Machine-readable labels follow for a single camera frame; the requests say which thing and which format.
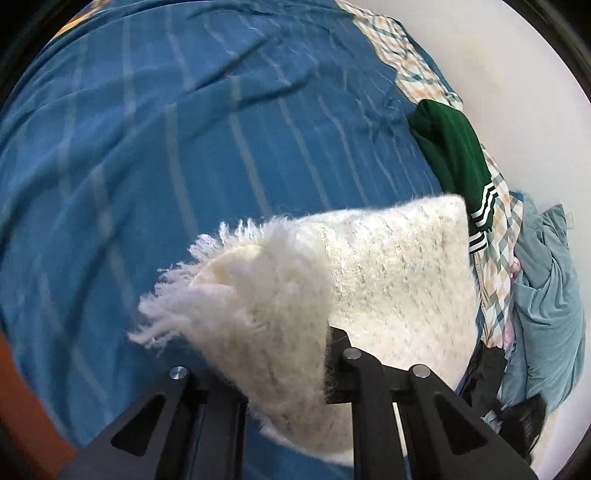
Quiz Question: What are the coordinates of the green folded striped sweater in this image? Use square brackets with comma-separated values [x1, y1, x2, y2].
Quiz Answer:
[409, 99, 498, 254]

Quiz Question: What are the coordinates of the white fringed jacket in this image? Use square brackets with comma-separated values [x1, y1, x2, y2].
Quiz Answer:
[128, 194, 481, 467]

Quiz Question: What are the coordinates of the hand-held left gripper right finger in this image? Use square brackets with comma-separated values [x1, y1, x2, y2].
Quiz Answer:
[325, 325, 539, 480]

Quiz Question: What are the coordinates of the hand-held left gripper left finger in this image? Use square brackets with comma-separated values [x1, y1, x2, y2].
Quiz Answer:
[60, 367, 247, 480]

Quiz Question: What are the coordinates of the blue striped bed sheet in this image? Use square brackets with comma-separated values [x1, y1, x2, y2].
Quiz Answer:
[0, 0, 462, 480]

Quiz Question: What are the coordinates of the teal duvet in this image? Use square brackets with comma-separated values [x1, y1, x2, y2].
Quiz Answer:
[498, 191, 587, 411]

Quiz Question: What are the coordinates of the black cloth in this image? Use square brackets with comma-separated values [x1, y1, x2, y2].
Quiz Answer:
[462, 342, 548, 462]

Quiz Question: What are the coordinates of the plaid blanket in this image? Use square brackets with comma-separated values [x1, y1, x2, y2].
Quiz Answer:
[335, 0, 525, 347]

